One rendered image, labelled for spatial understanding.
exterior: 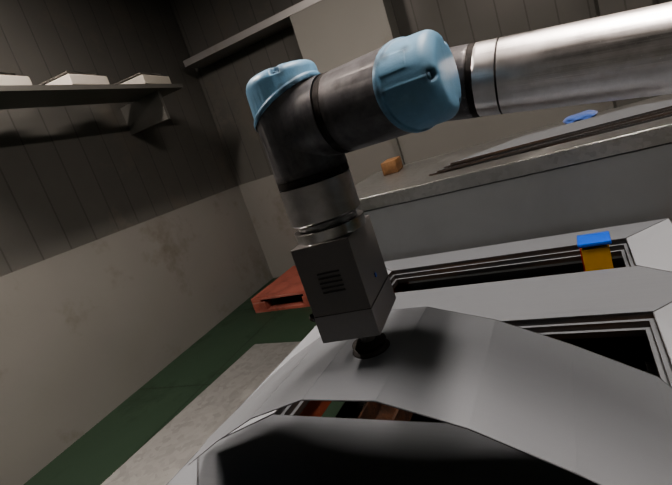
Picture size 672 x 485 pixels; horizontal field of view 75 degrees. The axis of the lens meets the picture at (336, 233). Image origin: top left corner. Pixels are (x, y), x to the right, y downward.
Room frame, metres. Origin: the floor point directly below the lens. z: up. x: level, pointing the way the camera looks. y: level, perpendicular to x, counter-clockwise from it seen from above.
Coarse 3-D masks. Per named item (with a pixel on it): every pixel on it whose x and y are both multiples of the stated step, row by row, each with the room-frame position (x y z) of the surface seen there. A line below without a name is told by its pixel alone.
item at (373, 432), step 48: (624, 240) 0.89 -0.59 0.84; (576, 336) 0.65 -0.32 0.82; (624, 336) 0.61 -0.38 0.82; (240, 432) 0.64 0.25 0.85; (288, 432) 0.60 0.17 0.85; (336, 432) 0.57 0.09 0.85; (384, 432) 0.53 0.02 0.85; (432, 432) 0.50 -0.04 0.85; (240, 480) 0.53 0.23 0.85; (288, 480) 0.50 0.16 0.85; (336, 480) 0.47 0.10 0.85; (384, 480) 0.45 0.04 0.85; (432, 480) 0.43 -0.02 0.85; (480, 480) 0.41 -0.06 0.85; (528, 480) 0.39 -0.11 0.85; (576, 480) 0.37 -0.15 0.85
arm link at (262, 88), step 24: (264, 72) 0.42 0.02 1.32; (288, 72) 0.41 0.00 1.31; (312, 72) 0.42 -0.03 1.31; (264, 96) 0.41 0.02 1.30; (288, 96) 0.41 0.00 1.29; (264, 120) 0.42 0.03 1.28; (288, 120) 0.41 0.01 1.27; (312, 120) 0.39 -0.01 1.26; (264, 144) 0.43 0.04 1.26; (288, 144) 0.41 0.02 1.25; (312, 144) 0.40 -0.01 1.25; (288, 168) 0.41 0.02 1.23; (312, 168) 0.41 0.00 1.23; (336, 168) 0.42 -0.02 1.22
